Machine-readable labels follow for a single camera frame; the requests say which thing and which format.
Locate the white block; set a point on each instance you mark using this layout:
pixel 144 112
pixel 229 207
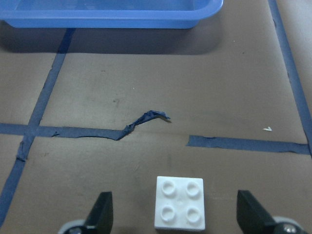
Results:
pixel 179 203

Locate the blue plastic tray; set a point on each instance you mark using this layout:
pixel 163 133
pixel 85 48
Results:
pixel 132 14

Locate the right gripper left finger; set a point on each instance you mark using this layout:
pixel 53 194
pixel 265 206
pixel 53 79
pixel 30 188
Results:
pixel 100 219

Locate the brown paper table cover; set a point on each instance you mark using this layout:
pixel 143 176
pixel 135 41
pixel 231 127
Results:
pixel 112 109

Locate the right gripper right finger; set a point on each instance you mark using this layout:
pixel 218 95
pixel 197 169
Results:
pixel 251 216

